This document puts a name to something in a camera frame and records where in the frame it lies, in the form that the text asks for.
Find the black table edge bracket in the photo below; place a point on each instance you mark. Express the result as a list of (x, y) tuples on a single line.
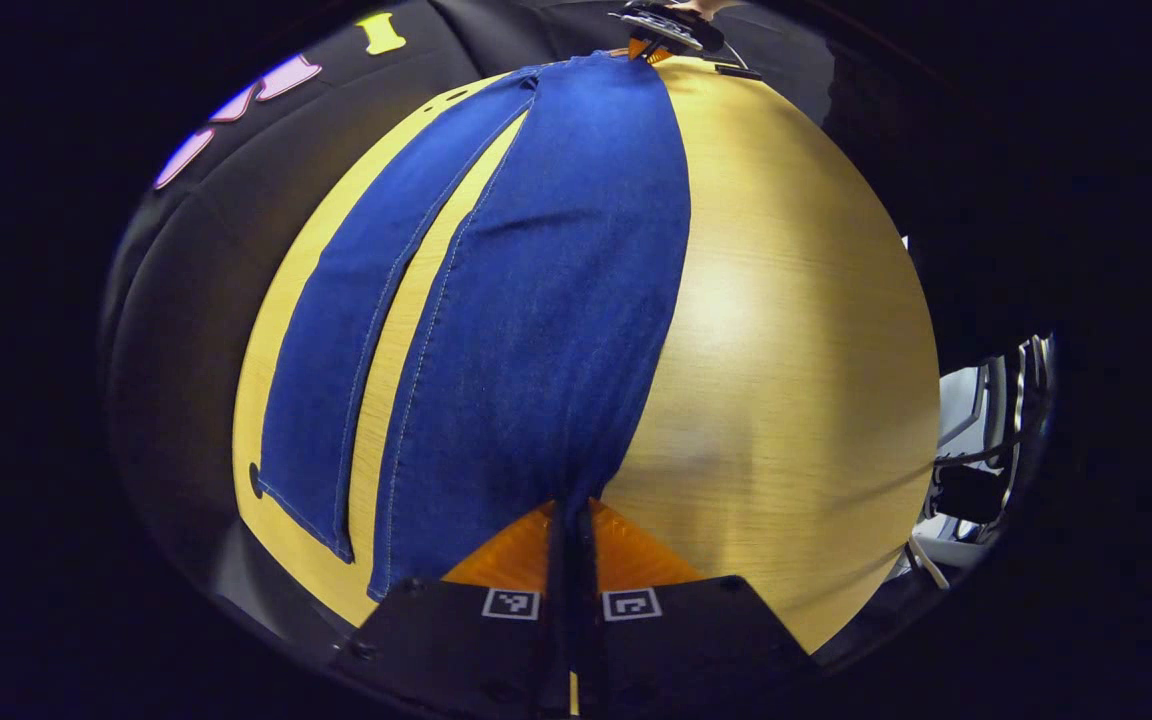
[(738, 71)]

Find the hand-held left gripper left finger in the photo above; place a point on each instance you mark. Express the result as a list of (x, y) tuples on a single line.
[(558, 600)]

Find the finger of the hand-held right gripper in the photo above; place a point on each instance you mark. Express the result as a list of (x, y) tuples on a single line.
[(638, 50), (661, 55)]

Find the blue jeans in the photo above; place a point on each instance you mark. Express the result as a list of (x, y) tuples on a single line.
[(536, 300)]

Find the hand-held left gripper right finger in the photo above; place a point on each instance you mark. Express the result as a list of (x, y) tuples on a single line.
[(584, 600)]

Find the black backdrop cloth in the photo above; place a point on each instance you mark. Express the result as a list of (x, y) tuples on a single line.
[(196, 300)]

